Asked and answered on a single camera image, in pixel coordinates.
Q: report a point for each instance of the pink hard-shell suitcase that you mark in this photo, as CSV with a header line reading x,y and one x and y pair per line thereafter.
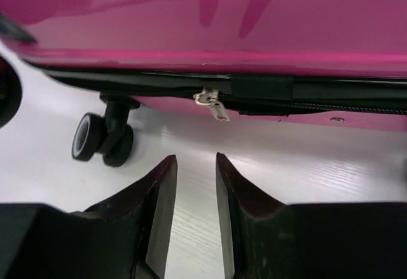
x,y
302,61

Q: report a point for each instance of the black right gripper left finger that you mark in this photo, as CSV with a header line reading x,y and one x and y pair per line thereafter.
x,y
124,236

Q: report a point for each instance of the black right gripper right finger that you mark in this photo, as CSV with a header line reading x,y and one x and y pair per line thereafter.
x,y
264,238

